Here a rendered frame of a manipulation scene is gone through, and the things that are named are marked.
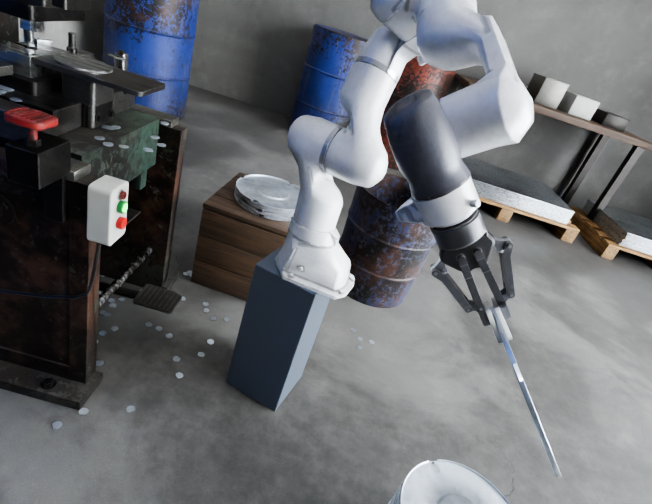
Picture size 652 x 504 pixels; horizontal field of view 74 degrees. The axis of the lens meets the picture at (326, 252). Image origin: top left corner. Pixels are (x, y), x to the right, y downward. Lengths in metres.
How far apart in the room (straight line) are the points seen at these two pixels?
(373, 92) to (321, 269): 0.43
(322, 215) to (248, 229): 0.57
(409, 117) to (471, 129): 0.11
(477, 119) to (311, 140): 0.46
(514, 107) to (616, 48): 4.20
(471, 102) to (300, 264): 0.61
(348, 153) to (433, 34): 0.30
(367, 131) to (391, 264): 0.92
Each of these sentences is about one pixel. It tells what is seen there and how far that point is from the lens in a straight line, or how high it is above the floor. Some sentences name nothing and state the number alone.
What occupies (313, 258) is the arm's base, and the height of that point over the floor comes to 0.53.
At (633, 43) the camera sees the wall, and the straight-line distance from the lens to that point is 4.89.
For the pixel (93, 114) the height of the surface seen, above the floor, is 0.69.
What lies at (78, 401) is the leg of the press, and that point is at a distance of 1.35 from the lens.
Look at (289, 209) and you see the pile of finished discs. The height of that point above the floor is 0.40.
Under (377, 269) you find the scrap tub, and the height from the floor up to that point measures 0.19.
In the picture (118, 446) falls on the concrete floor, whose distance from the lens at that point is 1.30.
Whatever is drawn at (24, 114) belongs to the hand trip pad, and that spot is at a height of 0.76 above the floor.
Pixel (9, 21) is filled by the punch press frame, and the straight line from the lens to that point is 1.56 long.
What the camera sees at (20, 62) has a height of 0.76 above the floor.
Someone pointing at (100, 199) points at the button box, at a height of 0.60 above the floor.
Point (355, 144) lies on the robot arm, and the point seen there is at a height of 0.83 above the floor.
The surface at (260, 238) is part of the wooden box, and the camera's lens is 1.58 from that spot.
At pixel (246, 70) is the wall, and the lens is 4.54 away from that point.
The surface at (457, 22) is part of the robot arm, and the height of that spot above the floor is 1.10.
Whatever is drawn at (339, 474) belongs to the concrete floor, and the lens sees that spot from 1.34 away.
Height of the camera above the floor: 1.07
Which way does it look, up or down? 29 degrees down
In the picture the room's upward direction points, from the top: 19 degrees clockwise
